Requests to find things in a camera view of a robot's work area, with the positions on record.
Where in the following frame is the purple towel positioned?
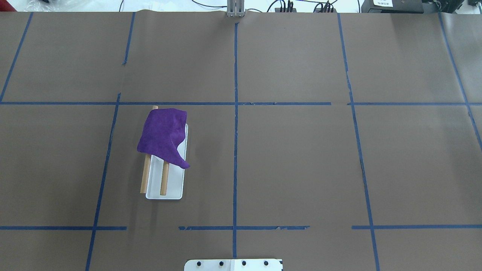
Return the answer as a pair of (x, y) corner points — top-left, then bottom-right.
(137, 108), (191, 169)

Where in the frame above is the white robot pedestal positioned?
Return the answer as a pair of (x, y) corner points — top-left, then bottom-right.
(184, 259), (284, 271)

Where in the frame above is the black box device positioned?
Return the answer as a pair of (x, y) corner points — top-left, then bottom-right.
(360, 0), (424, 14)

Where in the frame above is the aluminium frame post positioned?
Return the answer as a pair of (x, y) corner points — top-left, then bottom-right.
(227, 0), (246, 18)

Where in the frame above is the black usb hub far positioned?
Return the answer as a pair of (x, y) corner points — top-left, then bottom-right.
(274, 0), (297, 13)

